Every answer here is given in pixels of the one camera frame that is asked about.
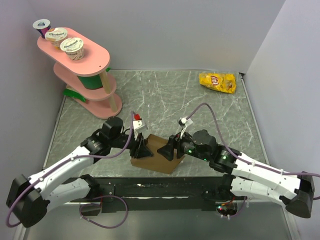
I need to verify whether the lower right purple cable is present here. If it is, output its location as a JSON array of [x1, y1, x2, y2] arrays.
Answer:
[[219, 196, 250, 221]]

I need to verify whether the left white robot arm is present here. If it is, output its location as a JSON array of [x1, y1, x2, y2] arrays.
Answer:
[[6, 113, 153, 228]]

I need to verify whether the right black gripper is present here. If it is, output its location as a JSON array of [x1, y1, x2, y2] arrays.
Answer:
[[156, 127, 211, 162]]

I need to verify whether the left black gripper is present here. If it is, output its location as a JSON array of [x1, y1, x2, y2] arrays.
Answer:
[[110, 128, 154, 158]]

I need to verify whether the orange Chobani yogurt cup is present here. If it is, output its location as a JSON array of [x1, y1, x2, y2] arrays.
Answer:
[[45, 27, 68, 49]]

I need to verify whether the yellow chips bag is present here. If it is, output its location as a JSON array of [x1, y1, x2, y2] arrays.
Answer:
[[198, 72, 237, 94]]

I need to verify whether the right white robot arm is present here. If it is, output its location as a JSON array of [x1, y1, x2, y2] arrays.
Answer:
[[157, 130, 315, 219]]

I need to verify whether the purple cable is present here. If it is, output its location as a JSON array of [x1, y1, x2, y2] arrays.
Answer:
[[186, 102, 320, 177], [5, 111, 137, 228], [79, 195, 129, 229], [219, 196, 250, 221]]

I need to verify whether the white Chobani yogurt cup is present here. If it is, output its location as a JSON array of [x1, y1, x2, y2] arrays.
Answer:
[[60, 37, 85, 61]]

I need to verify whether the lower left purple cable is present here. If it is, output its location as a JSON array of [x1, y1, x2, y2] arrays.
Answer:
[[79, 195, 129, 229]]

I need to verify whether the brown cardboard box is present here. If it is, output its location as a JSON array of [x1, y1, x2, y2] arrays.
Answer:
[[130, 134, 185, 175]]

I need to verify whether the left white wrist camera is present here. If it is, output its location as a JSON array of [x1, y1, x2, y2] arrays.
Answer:
[[133, 113, 148, 140]]

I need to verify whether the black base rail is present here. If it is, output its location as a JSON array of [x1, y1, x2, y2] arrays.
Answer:
[[74, 176, 244, 213]]

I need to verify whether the pink tiered shelf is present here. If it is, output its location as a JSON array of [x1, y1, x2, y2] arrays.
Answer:
[[37, 28, 122, 119]]

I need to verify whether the purple yogurt cup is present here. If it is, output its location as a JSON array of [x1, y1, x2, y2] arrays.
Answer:
[[32, 19, 51, 39]]

